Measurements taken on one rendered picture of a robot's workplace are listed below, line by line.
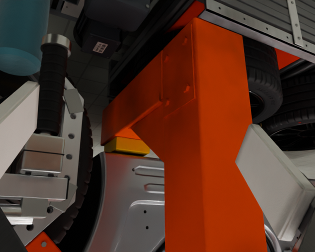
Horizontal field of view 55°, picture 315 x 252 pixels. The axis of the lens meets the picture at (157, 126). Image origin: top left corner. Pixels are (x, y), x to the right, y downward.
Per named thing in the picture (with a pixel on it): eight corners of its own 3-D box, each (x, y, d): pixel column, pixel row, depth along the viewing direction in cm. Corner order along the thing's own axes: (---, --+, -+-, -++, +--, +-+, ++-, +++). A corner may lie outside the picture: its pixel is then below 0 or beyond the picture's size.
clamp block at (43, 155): (18, 147, 46) (13, 182, 44) (26, 130, 39) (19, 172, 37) (53, 151, 48) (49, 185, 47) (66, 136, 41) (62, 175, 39)
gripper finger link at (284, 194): (304, 188, 13) (320, 191, 13) (249, 122, 19) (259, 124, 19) (277, 241, 14) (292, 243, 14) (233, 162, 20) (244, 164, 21)
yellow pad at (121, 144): (103, 145, 124) (103, 157, 122) (116, 135, 112) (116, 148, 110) (135, 149, 130) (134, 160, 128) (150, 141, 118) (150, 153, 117)
